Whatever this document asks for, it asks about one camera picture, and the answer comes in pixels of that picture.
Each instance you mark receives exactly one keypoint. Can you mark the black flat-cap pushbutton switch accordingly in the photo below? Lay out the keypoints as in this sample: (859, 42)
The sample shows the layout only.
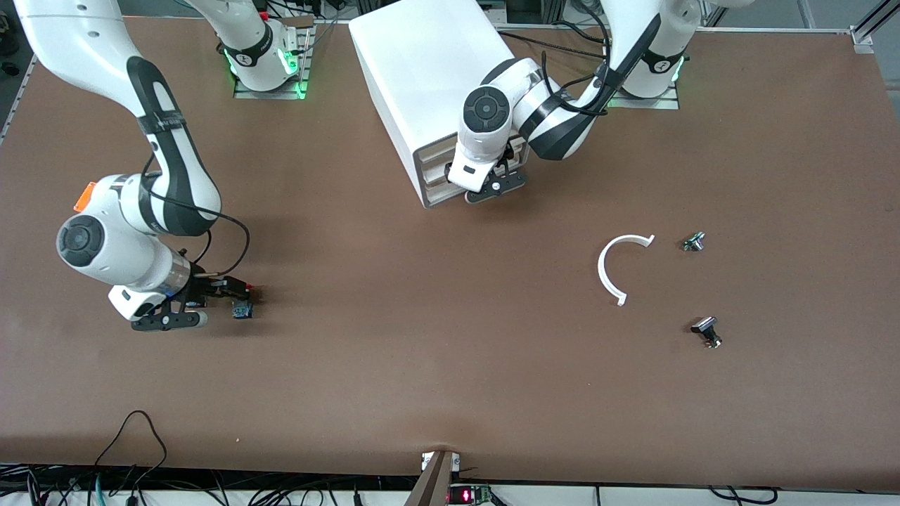
(705, 327)

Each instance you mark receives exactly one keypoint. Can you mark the aluminium frame profile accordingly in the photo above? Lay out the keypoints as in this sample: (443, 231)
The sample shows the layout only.
(861, 36)

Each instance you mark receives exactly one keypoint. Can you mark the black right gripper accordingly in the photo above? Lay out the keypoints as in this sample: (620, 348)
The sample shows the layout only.
(204, 287)

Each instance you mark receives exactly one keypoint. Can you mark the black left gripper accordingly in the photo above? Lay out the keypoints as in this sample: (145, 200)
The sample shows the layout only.
(509, 154)

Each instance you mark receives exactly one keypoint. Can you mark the circuit board with red display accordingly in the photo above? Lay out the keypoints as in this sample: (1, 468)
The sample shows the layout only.
(470, 495)

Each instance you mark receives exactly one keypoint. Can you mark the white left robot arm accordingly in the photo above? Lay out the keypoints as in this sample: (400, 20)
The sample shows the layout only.
(492, 112)

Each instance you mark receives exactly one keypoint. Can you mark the white plastic drawer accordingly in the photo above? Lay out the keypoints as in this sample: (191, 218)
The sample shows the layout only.
(443, 197)
(436, 154)
(439, 183)
(437, 169)

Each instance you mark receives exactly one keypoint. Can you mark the brown camera stand post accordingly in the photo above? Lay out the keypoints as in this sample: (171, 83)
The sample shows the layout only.
(432, 485)

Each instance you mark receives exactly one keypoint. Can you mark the white storage cabinet grey frame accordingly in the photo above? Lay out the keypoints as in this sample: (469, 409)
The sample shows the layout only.
(415, 63)

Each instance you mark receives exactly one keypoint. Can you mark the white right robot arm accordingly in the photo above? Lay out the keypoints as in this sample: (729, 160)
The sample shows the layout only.
(98, 42)

